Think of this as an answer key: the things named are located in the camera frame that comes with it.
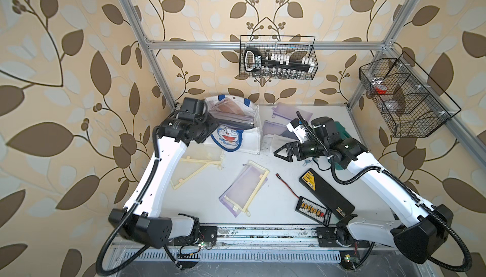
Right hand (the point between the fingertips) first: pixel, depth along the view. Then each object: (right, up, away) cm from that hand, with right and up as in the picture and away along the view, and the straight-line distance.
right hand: (281, 151), depth 72 cm
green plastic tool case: (+38, +9, +33) cm, 51 cm away
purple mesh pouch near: (0, +9, +39) cm, 40 cm away
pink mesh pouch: (-24, +19, +24) cm, 39 cm away
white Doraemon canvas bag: (-17, +12, +15) cm, 26 cm away
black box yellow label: (+22, -21, +12) cm, 33 cm away
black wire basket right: (+51, +19, +1) cm, 55 cm away
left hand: (-27, +11, +1) cm, 29 cm away
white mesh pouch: (-1, +1, +28) cm, 28 cm away
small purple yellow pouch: (-15, -21, +15) cm, 30 cm away
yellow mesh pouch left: (-41, -7, +26) cm, 49 cm away
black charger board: (+14, -26, +8) cm, 30 cm away
